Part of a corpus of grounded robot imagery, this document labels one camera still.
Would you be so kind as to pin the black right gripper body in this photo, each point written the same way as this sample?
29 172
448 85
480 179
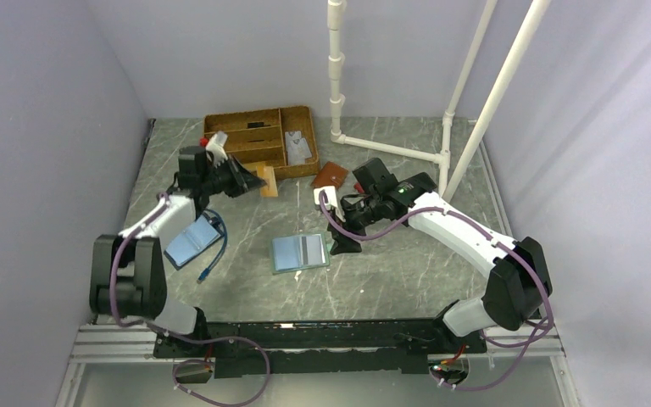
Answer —
361 214

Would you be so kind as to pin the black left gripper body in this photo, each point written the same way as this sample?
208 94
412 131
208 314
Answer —
219 180

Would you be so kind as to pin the orange credit card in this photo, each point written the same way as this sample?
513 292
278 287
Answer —
267 173

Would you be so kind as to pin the green card holder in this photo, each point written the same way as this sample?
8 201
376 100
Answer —
299 252

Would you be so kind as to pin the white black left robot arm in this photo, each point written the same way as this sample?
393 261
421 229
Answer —
128 280

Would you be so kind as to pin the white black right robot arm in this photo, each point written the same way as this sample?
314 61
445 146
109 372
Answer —
518 281

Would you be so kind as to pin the brown leather card holder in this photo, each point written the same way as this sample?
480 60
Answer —
330 175

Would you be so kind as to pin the light blue card holder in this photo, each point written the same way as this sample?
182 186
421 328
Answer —
193 240

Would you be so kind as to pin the woven wicker tray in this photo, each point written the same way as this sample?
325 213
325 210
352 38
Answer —
260 136

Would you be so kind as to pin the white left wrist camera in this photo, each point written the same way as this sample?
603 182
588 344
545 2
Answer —
215 145

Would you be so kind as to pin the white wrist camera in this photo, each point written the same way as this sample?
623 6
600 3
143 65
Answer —
215 145
328 196

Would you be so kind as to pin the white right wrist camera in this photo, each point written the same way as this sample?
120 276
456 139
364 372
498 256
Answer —
328 196

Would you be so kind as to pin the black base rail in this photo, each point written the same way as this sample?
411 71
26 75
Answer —
409 346

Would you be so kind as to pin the white pvc pipe frame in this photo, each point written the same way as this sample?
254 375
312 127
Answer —
440 53

